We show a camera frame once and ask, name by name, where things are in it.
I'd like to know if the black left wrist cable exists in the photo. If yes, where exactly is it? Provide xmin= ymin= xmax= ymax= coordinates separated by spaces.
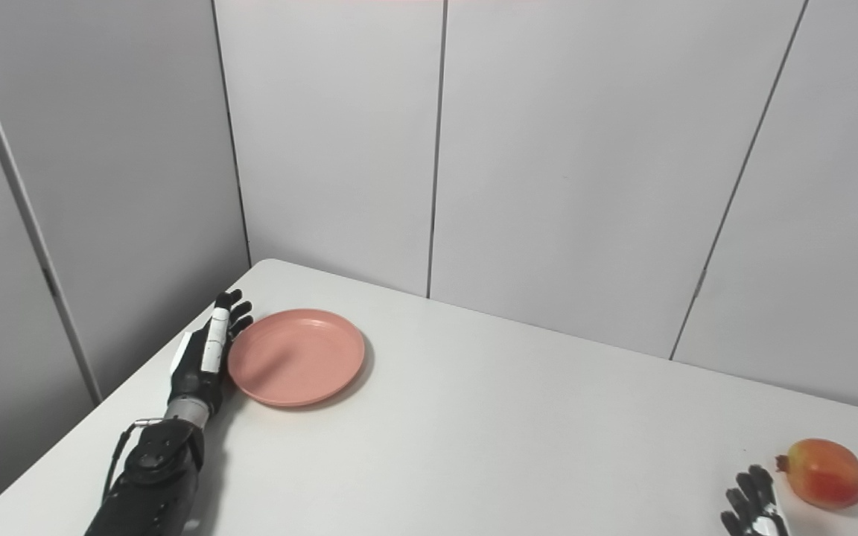
xmin=103 ymin=418 xmax=165 ymax=501

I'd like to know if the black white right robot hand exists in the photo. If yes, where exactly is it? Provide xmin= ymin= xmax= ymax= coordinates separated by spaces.
xmin=721 ymin=465 xmax=791 ymax=536

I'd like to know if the red yellow pomegranate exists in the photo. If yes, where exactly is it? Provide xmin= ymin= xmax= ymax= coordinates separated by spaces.
xmin=775 ymin=438 xmax=858 ymax=511

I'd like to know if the pink round plate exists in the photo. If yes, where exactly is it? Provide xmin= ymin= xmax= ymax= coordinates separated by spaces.
xmin=227 ymin=309 xmax=366 ymax=408

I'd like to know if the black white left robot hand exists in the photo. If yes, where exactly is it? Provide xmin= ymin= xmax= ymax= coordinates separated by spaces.
xmin=168 ymin=289 xmax=254 ymax=418

